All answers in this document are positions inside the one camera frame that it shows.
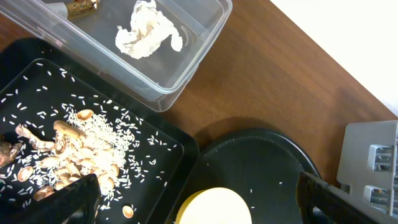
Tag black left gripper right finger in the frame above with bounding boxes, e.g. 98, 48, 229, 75
297, 172, 397, 223

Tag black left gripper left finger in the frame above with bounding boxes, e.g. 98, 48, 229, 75
1, 174, 101, 224

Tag food scraps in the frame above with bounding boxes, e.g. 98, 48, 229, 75
1, 108, 142, 210

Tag yellow bowl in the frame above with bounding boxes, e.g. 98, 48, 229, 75
175, 187, 252, 224

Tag white tissue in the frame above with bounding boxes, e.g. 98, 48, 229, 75
115, 0, 183, 60

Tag gold candy wrapper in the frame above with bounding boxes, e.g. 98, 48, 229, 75
46, 0, 100, 19

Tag grey dishwasher rack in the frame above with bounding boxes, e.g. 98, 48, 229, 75
336, 120, 397, 218

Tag round black tray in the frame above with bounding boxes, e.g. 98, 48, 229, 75
166, 128, 320, 223

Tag black rectangular tray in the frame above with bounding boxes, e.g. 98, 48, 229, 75
1, 38, 199, 223

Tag clear plastic bin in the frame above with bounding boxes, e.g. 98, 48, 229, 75
1, 0, 233, 112

